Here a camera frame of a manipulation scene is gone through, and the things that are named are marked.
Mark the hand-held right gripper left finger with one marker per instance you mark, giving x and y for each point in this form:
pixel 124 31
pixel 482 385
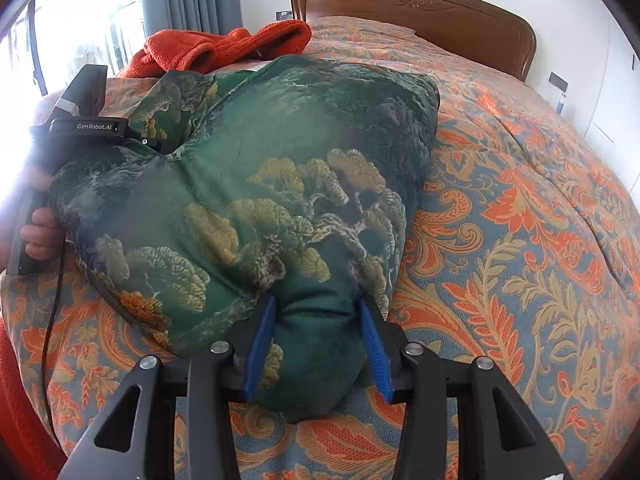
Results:
pixel 260 347

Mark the person's left hand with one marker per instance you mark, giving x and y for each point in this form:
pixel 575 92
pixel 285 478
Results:
pixel 42 232

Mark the dark wall socket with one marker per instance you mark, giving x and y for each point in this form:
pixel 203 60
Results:
pixel 283 14

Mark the white wardrobe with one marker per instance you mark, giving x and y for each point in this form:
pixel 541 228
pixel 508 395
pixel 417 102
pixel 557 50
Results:
pixel 625 110

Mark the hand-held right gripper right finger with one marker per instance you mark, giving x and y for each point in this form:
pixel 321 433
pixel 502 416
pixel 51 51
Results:
pixel 376 357

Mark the red ribbed cloth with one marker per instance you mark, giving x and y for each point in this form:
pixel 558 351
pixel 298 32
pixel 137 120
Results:
pixel 15 385

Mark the window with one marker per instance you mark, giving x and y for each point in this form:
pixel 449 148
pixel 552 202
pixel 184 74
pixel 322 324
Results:
pixel 75 30

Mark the wooden headboard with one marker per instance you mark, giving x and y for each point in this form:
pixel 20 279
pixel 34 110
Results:
pixel 450 20

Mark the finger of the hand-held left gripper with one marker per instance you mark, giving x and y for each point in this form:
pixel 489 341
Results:
pixel 147 143

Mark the orange floral bedspread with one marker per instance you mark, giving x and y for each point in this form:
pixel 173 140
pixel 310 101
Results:
pixel 500 210

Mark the green landscape print jacket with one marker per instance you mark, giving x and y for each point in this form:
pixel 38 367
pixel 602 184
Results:
pixel 250 160

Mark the grey wall switch plate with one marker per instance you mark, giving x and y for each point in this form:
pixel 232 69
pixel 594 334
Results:
pixel 557 81

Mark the red knit sweater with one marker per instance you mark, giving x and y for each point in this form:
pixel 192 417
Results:
pixel 200 50

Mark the white wall plug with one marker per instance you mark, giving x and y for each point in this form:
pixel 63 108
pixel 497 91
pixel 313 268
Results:
pixel 561 102

